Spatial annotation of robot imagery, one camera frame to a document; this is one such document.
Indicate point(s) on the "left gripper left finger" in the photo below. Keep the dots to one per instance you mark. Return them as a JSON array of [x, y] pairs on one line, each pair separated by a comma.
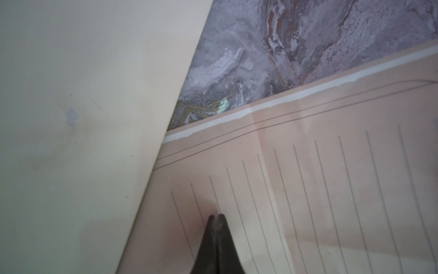
[[206, 261]]

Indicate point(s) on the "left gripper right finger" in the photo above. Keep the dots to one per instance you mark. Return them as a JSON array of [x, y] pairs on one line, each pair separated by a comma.
[[227, 261]]

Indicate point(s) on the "cream envelope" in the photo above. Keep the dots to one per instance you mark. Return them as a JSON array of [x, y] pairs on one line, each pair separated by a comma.
[[87, 92]]

